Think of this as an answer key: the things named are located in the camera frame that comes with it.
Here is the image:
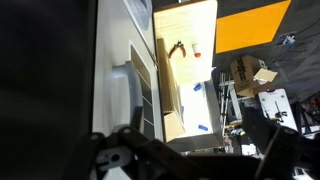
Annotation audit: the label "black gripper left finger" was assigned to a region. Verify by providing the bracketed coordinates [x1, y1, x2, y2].
[61, 105, 208, 180]

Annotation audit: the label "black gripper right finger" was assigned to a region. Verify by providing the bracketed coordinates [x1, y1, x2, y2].
[241, 106, 320, 180]

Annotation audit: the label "white door with notes chalkboard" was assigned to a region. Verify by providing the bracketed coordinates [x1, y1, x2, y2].
[91, 0, 164, 141]

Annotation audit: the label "white plastic panel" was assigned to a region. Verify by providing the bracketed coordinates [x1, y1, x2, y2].
[258, 88, 299, 131]

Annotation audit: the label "whiteboard with blue tape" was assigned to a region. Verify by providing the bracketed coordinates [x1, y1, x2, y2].
[178, 78, 224, 138]

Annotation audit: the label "small printed cardboard box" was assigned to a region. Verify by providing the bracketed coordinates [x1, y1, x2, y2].
[229, 54, 279, 98]

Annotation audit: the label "white bottle with orange cap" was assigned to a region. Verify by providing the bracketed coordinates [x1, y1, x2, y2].
[192, 42, 202, 59]

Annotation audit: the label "floor power outlet box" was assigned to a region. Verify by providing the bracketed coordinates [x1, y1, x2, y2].
[274, 33, 298, 47]

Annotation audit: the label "black white toy kitchen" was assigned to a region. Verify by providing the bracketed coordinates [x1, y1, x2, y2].
[0, 0, 99, 180]

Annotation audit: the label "orange floor panel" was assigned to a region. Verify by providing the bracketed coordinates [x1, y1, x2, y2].
[215, 0, 293, 54]

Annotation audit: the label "light wooden desk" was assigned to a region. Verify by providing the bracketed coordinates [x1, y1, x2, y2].
[153, 0, 219, 86]

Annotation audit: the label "red-handled pliers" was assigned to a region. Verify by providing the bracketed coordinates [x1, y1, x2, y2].
[168, 40, 187, 60]

